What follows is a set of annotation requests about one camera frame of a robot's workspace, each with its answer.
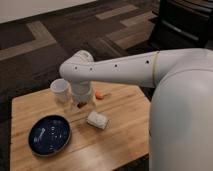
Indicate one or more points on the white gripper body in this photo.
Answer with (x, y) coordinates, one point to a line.
(81, 92)

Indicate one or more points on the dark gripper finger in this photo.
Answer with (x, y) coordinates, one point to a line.
(81, 104)

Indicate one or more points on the orange eraser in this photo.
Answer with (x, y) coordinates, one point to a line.
(101, 96)

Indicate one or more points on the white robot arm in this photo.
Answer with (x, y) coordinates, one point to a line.
(181, 110)

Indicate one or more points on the white crumpled cloth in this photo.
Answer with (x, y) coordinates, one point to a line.
(97, 120)

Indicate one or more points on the dark blue bowl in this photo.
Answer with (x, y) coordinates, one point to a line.
(49, 135)

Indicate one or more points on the black office chair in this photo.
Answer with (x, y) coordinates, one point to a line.
(182, 24)

